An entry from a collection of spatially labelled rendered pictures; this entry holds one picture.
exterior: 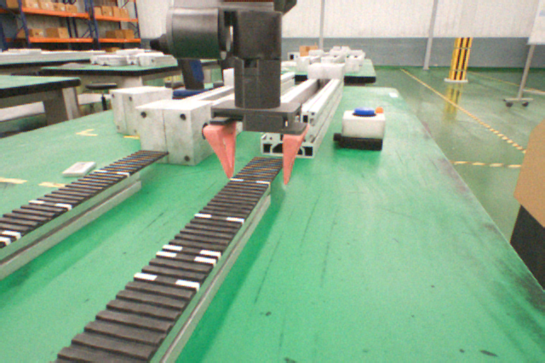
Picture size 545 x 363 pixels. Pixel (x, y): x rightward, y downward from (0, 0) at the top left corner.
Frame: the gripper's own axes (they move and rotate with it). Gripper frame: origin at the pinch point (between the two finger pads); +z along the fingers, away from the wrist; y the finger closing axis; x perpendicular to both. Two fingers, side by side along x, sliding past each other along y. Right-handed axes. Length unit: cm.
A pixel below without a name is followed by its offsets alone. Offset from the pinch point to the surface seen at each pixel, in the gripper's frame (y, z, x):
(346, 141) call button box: -10.1, 1.4, -26.2
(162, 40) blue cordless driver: 43, -17, -50
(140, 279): 1.7, -0.2, 23.8
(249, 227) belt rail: -2.3, 1.9, 10.7
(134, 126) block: 35.6, 1.1, -23.6
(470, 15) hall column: -246, -85, -1014
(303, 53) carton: 65, -5, -404
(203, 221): 1.1, -0.3, 14.5
